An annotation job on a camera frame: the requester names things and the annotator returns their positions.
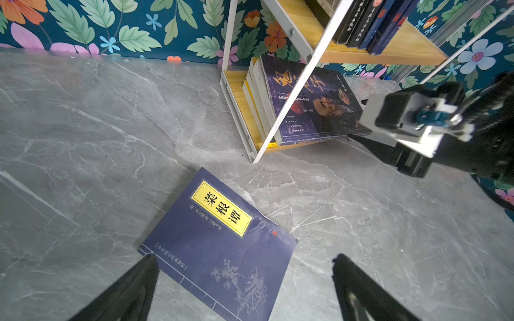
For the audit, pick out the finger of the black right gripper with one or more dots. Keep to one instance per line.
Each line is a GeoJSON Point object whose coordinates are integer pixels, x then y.
{"type": "Point", "coordinates": [390, 155]}

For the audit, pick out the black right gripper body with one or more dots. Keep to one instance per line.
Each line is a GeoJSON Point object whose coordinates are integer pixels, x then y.
{"type": "Point", "coordinates": [489, 155]}

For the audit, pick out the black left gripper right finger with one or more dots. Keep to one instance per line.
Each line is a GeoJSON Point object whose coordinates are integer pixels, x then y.
{"type": "Point", "coordinates": [361, 298]}

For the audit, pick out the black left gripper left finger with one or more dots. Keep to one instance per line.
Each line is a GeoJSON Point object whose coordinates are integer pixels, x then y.
{"type": "Point", "coordinates": [129, 298]}

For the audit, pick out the navy book large yellow label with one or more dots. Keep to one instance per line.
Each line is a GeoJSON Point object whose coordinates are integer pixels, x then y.
{"type": "Point", "coordinates": [391, 25]}

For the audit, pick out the black book red spine text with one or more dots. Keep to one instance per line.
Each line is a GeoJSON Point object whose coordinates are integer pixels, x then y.
{"type": "Point", "coordinates": [369, 14]}

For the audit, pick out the navy book Sunzi label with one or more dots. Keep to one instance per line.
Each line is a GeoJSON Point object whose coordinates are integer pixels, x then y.
{"type": "Point", "coordinates": [385, 9]}

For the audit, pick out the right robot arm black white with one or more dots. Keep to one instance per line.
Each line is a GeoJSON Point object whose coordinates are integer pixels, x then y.
{"type": "Point", "coordinates": [488, 107]}

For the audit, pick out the black Murphy's law book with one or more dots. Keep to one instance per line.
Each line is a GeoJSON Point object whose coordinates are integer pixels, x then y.
{"type": "Point", "coordinates": [324, 10]}

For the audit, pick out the white metal wooden book shelf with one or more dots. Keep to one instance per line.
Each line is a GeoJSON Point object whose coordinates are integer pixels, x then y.
{"type": "Point", "coordinates": [297, 20]}

